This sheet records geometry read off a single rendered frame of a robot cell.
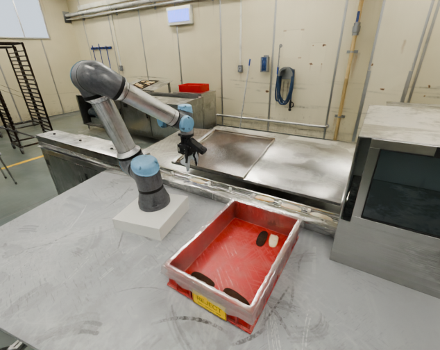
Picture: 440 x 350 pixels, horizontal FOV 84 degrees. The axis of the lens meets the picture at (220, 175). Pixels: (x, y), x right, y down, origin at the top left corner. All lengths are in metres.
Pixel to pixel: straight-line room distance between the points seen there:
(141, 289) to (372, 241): 0.79
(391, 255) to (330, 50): 4.08
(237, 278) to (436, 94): 4.29
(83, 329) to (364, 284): 0.89
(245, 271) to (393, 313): 0.46
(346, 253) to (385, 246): 0.13
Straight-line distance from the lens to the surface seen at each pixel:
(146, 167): 1.08
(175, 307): 0.87
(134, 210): 1.22
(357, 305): 0.95
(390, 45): 4.41
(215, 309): 0.81
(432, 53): 4.74
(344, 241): 0.99
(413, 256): 0.99
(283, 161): 1.53
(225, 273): 0.93
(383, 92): 4.45
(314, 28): 4.84
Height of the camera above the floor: 1.52
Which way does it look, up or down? 26 degrees down
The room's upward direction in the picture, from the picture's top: 2 degrees counter-clockwise
